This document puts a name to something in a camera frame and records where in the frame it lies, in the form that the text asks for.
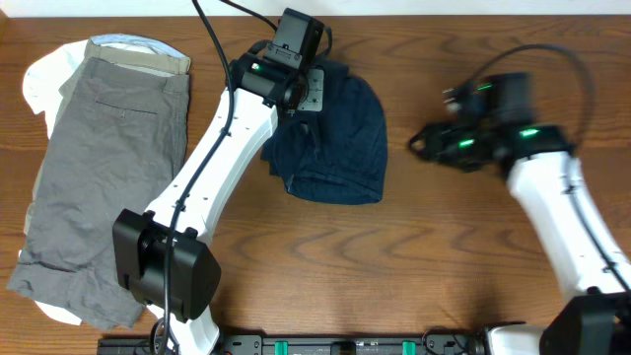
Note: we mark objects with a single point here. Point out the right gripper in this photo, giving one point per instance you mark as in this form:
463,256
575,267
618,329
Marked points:
434,143

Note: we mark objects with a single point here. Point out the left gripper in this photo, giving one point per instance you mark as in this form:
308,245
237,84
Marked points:
314,100

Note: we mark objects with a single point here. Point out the navy blue shorts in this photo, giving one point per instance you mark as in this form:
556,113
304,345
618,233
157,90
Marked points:
337,155

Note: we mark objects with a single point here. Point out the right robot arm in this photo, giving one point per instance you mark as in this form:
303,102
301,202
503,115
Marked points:
494,124

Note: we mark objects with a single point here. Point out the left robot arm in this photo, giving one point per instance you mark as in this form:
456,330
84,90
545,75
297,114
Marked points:
163,256

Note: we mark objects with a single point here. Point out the khaki shorts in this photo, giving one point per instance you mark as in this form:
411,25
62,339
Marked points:
148,60

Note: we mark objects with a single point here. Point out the grey shorts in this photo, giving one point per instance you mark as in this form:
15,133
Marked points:
118,144

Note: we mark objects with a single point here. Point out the white garment under pile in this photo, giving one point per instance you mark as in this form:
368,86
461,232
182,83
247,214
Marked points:
45,77

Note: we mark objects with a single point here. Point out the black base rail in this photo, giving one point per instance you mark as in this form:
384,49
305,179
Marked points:
432,342

